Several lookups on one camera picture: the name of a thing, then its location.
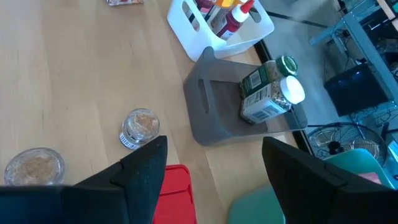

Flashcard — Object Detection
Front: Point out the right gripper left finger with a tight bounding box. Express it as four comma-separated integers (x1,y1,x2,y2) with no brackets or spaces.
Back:
63,136,168,224

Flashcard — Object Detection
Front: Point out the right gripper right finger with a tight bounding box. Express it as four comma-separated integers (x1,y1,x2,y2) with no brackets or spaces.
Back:
262,136,398,224

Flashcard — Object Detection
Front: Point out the red smoked paprika tin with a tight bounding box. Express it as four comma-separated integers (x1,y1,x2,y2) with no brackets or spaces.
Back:
152,164,198,224

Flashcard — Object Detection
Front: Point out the small cork-stoppered glass spice jar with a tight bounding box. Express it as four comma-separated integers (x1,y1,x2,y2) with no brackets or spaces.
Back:
118,108,161,151
3,147,66,187

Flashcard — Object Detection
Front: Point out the white-lidded clear spice jar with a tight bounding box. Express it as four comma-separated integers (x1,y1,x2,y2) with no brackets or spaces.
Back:
239,75,306,125

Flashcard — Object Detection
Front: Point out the green-lidded spice jar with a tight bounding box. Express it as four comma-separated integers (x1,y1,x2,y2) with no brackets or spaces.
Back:
239,55,299,99

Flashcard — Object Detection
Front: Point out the red food colouring bottle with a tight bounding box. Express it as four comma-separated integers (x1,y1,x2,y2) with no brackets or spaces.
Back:
216,0,256,41

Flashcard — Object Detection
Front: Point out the green plastic bin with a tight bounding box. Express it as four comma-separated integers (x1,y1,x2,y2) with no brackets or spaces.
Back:
226,147,396,224

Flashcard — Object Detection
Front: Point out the black floor fan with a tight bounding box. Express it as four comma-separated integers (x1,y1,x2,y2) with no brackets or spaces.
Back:
306,122,388,166

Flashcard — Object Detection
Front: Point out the grey-brown plastic bin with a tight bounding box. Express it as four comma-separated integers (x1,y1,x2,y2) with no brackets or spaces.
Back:
182,46,308,147

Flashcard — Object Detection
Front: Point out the black equipment case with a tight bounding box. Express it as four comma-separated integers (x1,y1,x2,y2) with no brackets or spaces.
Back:
323,62,394,118

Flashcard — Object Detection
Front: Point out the white plastic bin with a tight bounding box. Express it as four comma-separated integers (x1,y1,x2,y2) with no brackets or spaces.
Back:
167,0,275,62

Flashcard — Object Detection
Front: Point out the grey metal rack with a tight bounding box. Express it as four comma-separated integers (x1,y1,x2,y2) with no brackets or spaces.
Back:
309,0,398,103

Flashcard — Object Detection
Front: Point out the long wooden plank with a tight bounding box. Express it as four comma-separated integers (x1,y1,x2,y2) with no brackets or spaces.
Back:
376,0,398,32

